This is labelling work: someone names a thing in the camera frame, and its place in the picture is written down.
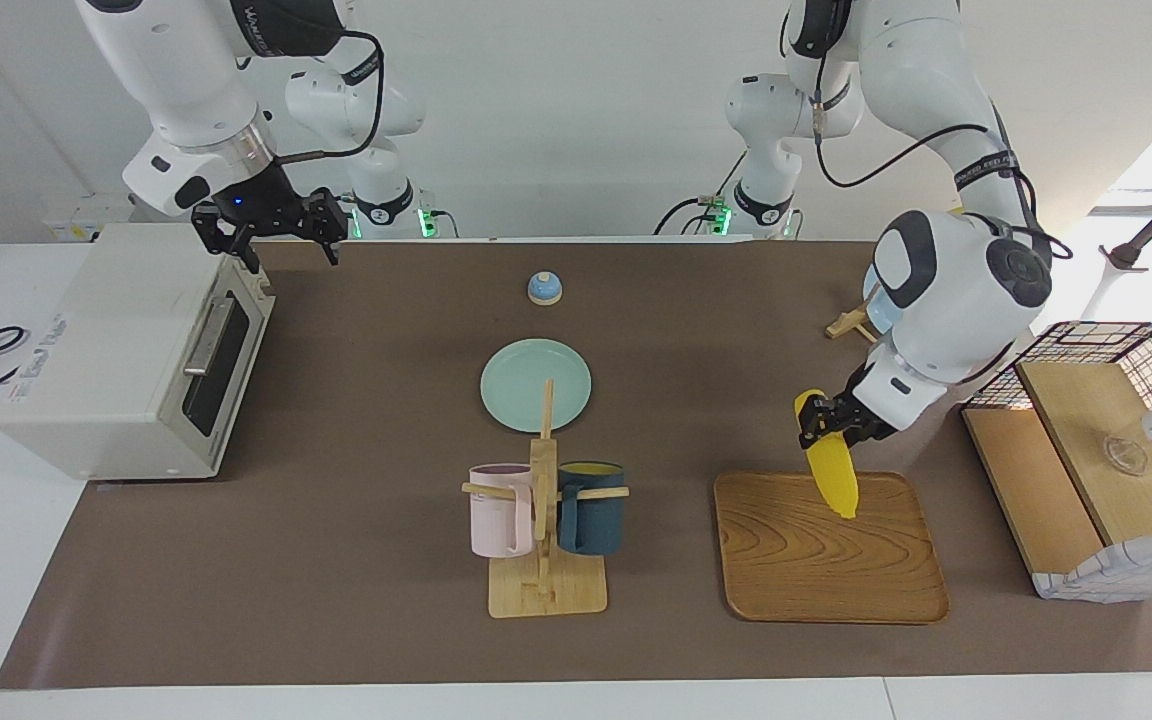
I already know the yellow corn cob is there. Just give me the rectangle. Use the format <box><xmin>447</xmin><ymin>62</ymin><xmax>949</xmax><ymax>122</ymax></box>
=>
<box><xmin>793</xmin><ymin>389</ymin><xmax>859</xmax><ymax>520</ymax></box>

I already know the oven glass door with handle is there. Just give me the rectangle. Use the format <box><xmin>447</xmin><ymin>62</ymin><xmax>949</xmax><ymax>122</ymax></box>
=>
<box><xmin>164</xmin><ymin>285</ymin><xmax>277</xmax><ymax>479</ymax></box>

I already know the light green plate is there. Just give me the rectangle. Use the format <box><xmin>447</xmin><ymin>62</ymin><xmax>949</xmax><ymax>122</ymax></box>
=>
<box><xmin>481</xmin><ymin>339</ymin><xmax>593</xmax><ymax>434</ymax></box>

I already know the white toaster oven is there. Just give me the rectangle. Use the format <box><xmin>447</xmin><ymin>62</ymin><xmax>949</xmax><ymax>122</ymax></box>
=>
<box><xmin>0</xmin><ymin>222</ymin><xmax>277</xmax><ymax>483</ymax></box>

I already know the wooden plate rack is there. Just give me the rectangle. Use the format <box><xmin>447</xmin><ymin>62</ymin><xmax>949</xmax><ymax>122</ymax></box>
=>
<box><xmin>826</xmin><ymin>305</ymin><xmax>882</xmax><ymax>346</ymax></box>

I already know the light blue plate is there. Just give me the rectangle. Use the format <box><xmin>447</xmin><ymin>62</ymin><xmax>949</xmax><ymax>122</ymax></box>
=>
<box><xmin>863</xmin><ymin>265</ymin><xmax>902</xmax><ymax>336</ymax></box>

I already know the brown wooden tray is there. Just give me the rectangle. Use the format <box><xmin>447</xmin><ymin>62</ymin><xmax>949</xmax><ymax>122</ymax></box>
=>
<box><xmin>713</xmin><ymin>470</ymin><xmax>951</xmax><ymax>626</ymax></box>

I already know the brown table mat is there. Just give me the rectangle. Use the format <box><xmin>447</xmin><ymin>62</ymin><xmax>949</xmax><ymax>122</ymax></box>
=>
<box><xmin>0</xmin><ymin>238</ymin><xmax>1152</xmax><ymax>691</ymax></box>

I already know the wooden two-tier shelf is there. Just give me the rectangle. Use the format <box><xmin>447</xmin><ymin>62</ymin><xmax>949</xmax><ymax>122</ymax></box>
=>
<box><xmin>963</xmin><ymin>358</ymin><xmax>1152</xmax><ymax>579</ymax></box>

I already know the dark blue mug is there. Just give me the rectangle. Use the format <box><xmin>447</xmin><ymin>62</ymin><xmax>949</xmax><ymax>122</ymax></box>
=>
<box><xmin>556</xmin><ymin>460</ymin><xmax>626</xmax><ymax>557</ymax></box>

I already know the small clear glass item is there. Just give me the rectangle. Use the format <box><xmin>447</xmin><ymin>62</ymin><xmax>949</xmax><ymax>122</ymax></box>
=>
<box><xmin>1101</xmin><ymin>437</ymin><xmax>1149</xmax><ymax>474</ymax></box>

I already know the white checkered fabric liner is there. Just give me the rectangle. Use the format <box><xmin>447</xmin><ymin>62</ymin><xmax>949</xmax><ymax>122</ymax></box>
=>
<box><xmin>1031</xmin><ymin>525</ymin><xmax>1152</xmax><ymax>604</ymax></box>

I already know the pink mug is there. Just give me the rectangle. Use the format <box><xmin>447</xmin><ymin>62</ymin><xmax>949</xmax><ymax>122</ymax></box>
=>
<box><xmin>468</xmin><ymin>463</ymin><xmax>535</xmax><ymax>559</ymax></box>

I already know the wooden mug rack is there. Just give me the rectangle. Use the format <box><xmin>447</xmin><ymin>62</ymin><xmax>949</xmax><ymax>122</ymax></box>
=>
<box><xmin>461</xmin><ymin>378</ymin><xmax>630</xmax><ymax>619</ymax></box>

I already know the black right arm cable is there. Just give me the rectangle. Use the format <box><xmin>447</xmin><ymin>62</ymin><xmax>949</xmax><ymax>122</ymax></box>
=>
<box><xmin>271</xmin><ymin>28</ymin><xmax>387</xmax><ymax>163</ymax></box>

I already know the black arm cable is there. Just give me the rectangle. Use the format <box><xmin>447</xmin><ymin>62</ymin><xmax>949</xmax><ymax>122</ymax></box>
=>
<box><xmin>781</xmin><ymin>0</ymin><xmax>1074</xmax><ymax>261</ymax></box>
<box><xmin>271</xmin><ymin>28</ymin><xmax>387</xmax><ymax>163</ymax></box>

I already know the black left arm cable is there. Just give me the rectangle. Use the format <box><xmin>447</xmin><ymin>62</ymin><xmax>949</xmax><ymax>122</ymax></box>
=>
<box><xmin>781</xmin><ymin>0</ymin><xmax>1074</xmax><ymax>261</ymax></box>

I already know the black wire basket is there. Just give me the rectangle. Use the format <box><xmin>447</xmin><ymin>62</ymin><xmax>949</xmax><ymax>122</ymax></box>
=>
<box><xmin>961</xmin><ymin>322</ymin><xmax>1152</xmax><ymax>501</ymax></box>

